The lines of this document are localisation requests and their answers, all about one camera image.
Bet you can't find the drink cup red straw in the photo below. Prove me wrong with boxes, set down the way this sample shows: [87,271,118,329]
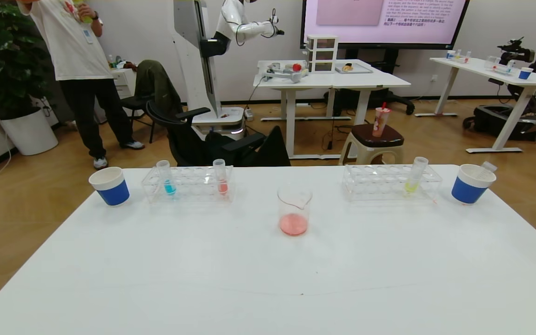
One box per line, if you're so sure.
[372,102,391,138]

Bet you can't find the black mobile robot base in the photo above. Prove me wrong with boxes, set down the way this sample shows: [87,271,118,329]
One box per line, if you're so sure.
[463,105,536,141]

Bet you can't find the black TV stand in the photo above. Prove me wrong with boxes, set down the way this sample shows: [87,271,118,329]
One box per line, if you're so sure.
[324,47,415,115]

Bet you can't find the person in white t-shirt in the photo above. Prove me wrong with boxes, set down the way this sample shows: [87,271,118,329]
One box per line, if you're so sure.
[16,0,146,170]

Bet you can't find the white mini drawer organiser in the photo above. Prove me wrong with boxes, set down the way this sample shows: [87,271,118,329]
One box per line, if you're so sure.
[306,34,339,73]

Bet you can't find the white double desk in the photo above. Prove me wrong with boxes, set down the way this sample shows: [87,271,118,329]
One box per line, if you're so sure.
[253,59,411,160]

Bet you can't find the clear glass beaker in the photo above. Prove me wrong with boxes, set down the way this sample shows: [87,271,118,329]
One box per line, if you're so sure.
[277,184,313,237]

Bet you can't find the green drink bottle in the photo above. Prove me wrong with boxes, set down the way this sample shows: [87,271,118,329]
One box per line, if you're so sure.
[73,0,93,24]

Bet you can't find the beige stool brown seat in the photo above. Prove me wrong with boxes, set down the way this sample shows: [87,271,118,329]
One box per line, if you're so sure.
[339,123,405,166]

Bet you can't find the pink-red pigment test tube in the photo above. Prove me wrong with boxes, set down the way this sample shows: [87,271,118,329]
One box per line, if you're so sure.
[213,159,229,195]

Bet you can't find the white drawer cabinet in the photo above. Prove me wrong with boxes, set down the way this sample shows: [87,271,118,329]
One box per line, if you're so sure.
[110,67,139,101]

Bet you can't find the white humanoid robot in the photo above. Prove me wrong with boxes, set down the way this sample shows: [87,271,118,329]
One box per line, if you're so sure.
[174,0,285,140]

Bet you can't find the orange-red pigment test tube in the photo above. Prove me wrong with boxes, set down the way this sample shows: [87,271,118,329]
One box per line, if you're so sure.
[475,161,498,180]

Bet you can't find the green jacket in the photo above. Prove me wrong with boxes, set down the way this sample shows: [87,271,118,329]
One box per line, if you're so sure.
[134,60,182,122]

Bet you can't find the white plant pot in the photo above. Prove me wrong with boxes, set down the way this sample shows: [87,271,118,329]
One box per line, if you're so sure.
[0,108,59,156]

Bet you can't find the black office chair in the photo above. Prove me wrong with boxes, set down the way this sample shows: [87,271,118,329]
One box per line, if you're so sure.
[146,100,269,167]

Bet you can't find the small clear tube rack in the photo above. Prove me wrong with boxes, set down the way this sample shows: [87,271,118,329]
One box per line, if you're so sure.
[484,55,516,74]

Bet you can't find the white standing desk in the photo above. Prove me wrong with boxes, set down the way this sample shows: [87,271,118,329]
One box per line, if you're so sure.
[430,56,536,154]

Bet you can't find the clear acrylic tube rack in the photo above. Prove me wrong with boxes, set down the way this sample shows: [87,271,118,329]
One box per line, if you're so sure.
[342,163,442,202]
[141,165,234,204]

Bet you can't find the large display screen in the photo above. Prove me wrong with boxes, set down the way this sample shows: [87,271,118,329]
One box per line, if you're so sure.
[300,0,471,49]

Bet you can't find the grey tray with food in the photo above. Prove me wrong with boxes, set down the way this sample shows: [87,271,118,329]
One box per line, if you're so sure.
[335,62,374,74]

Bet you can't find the black camera rig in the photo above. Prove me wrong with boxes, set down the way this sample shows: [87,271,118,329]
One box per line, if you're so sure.
[497,37,536,66]

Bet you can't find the blue pigment test tube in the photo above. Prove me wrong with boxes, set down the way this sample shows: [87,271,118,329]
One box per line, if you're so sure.
[156,160,177,196]

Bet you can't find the black side chair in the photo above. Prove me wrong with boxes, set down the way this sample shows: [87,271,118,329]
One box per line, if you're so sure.
[120,93,157,144]

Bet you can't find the yellow pigment test tube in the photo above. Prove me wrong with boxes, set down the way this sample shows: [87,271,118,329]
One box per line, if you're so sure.
[404,156,429,194]

